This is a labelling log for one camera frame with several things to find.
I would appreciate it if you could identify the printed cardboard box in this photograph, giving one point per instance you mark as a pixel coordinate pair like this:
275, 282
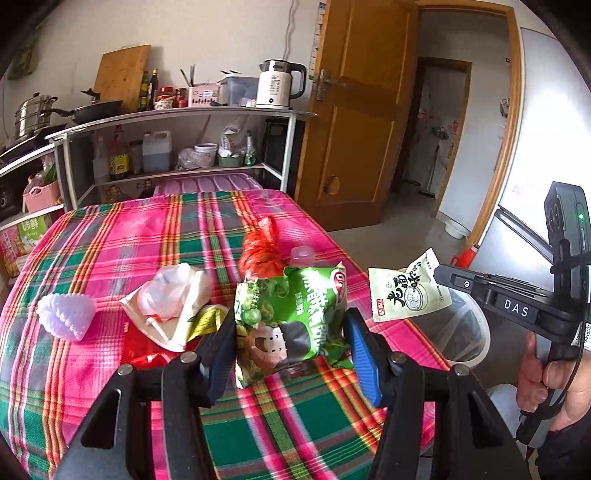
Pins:
32, 235

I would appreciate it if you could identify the pink lidded storage box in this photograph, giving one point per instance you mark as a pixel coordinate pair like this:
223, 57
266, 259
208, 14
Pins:
207, 183

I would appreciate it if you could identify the dark oil bottle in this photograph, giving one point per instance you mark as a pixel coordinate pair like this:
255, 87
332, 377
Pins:
153, 90
144, 94

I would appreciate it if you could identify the crumpled plastic bag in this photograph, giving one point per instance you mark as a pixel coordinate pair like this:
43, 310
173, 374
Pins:
188, 159

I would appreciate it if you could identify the soy sauce bottle yellow label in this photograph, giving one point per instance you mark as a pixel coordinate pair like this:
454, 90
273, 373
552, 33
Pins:
119, 161

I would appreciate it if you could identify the white trash bin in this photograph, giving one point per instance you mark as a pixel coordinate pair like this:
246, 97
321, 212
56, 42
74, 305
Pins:
461, 341

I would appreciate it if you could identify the person's right hand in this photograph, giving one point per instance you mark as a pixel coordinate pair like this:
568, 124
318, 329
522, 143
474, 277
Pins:
569, 392

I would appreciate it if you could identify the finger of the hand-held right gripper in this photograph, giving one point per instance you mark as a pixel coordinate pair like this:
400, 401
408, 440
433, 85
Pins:
461, 279

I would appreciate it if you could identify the pink utensil holder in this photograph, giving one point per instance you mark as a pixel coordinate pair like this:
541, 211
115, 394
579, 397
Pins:
203, 96

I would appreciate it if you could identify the wooden door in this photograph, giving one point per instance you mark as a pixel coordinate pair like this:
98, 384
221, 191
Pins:
355, 138

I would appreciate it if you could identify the steel steamer pot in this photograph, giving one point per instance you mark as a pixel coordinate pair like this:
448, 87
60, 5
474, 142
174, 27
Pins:
34, 113

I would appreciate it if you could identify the crumpled clear plastic wrapper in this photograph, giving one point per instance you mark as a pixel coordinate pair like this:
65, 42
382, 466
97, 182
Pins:
178, 333

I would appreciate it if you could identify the grey refrigerator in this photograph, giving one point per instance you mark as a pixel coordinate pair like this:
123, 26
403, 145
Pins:
535, 138

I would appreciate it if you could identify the low white shelf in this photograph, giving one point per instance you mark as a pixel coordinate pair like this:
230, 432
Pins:
18, 162

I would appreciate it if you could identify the wooden door frame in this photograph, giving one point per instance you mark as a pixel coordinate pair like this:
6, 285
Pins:
510, 92

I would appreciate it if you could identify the white foam fruit net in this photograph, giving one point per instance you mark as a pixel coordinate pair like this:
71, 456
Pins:
67, 316

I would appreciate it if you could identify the red plastic bag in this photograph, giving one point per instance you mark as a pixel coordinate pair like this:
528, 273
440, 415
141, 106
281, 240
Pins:
261, 254

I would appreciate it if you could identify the white green seasoning packet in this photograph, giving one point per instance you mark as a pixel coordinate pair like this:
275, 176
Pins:
406, 295

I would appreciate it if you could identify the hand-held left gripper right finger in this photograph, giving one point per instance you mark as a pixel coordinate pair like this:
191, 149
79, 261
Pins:
363, 360

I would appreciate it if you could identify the wooden cutting board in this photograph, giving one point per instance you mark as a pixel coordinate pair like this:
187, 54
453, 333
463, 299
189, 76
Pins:
122, 76

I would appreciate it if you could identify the white floor basin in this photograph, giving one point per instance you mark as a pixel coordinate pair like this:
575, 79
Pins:
456, 229

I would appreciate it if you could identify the white electric kettle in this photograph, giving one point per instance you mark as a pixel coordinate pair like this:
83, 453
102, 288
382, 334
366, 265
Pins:
274, 87

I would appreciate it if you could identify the pink plastic basket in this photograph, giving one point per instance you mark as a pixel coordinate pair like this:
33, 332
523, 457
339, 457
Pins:
41, 196

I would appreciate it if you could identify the clear plastic container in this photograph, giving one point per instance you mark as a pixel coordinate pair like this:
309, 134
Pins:
238, 91

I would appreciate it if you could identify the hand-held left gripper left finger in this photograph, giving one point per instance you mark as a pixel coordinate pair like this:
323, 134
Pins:
220, 355

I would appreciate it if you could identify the pink green plaid tablecloth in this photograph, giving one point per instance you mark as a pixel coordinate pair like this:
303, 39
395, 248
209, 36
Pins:
138, 230

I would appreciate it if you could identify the red snack packet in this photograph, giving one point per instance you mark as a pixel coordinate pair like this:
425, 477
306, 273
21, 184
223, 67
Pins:
138, 348

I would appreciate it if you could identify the white metal shelf rack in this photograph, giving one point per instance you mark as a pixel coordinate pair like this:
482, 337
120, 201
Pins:
184, 114

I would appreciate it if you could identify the yellow snack packet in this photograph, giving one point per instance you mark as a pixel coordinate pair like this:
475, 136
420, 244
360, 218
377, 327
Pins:
206, 321

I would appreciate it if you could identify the black frying pan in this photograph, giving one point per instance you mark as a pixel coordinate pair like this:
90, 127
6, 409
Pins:
94, 110

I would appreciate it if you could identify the clear plastic bag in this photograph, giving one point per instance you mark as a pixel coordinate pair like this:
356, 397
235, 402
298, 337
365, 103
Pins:
161, 290

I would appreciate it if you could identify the green snack bag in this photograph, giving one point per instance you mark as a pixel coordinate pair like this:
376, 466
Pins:
277, 314

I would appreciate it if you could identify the person's right forearm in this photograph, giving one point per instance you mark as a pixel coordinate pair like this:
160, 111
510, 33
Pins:
568, 452

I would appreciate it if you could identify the white plastic tub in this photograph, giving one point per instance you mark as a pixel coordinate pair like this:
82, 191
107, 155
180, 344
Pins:
206, 156

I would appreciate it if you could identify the red lidded jar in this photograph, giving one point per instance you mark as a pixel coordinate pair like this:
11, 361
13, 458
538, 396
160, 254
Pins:
165, 98

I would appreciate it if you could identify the orange plastic object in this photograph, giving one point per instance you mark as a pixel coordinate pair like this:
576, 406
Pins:
465, 256

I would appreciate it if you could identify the white oil jug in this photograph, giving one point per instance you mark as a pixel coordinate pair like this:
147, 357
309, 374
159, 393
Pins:
157, 154

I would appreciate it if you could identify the black gas stove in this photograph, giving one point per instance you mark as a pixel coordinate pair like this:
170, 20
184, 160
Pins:
27, 143

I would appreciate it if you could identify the green bowl with bags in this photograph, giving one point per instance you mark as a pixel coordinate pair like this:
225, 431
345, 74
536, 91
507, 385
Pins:
231, 147

